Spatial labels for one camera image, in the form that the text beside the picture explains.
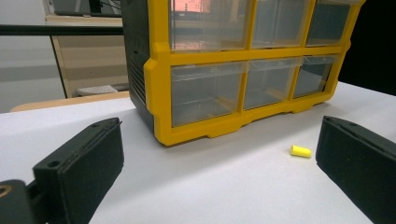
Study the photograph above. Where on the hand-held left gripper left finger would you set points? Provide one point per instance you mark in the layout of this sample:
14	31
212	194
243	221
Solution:
82	168

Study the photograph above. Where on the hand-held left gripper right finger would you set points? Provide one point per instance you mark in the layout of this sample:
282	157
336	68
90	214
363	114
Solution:
358	161

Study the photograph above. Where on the yellow foam earplug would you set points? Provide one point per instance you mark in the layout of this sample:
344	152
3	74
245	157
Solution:
300	151

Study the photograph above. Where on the yellow black organizer cabinet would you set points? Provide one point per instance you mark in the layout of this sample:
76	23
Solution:
158	93

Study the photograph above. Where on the light wooden table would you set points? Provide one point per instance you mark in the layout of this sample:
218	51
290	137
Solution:
62	102

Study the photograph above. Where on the white keyboard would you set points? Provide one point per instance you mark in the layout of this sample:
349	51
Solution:
96	90

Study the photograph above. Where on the black curtain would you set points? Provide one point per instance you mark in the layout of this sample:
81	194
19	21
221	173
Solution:
373	46

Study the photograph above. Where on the group of clear drawers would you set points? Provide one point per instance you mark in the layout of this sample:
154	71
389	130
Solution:
205	93

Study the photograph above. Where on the black computer monitor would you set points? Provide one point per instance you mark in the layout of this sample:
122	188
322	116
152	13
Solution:
71	6

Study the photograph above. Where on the black horizontal frame bar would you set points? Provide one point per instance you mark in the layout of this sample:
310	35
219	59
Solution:
46	30

